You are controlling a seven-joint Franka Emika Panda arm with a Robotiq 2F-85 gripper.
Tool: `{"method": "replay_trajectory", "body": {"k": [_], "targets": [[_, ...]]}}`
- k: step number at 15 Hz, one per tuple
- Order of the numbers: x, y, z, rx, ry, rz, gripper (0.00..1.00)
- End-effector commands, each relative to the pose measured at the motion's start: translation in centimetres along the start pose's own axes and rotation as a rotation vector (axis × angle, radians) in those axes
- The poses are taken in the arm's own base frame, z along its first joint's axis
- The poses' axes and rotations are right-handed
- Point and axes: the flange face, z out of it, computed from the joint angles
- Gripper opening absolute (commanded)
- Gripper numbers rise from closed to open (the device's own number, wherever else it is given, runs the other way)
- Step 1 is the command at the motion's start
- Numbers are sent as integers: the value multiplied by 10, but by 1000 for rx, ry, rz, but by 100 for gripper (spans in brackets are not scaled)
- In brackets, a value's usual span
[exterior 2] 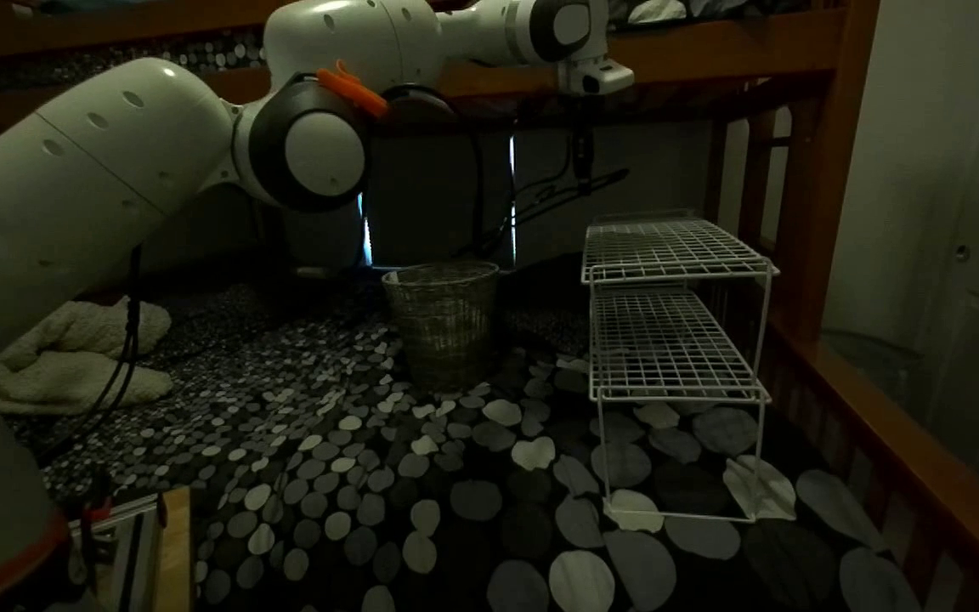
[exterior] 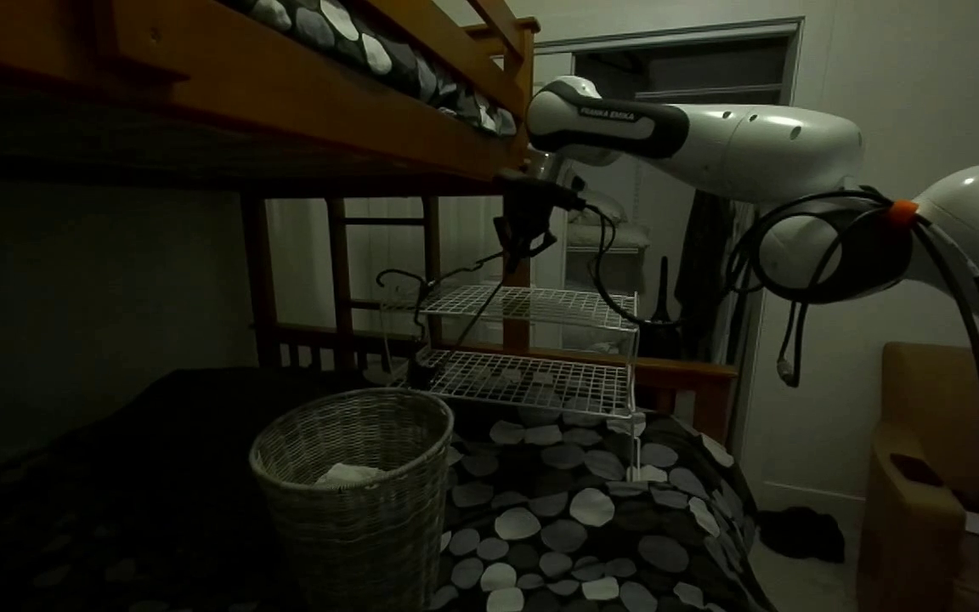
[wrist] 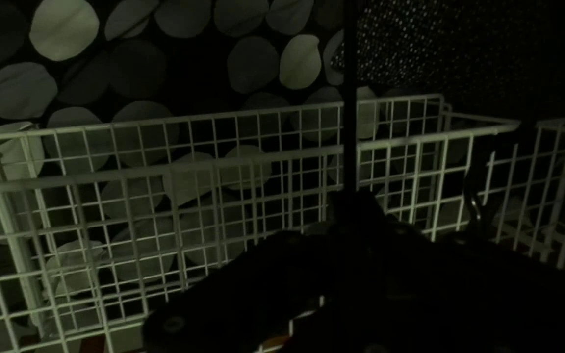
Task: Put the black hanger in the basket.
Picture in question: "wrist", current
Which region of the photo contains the spotted black grey bedspread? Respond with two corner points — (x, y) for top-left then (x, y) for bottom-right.
(0, 0), (565, 353)

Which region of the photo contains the white wire shelf rack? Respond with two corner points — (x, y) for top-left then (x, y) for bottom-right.
(0, 94), (565, 353)

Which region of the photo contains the black hanger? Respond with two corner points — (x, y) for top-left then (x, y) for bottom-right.
(141, 0), (565, 353)

